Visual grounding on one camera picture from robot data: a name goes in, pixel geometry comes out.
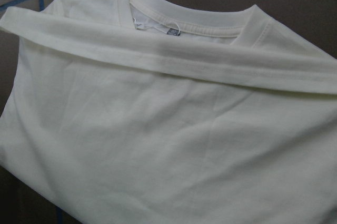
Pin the cream long sleeve shirt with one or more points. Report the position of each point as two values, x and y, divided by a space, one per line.
143 111

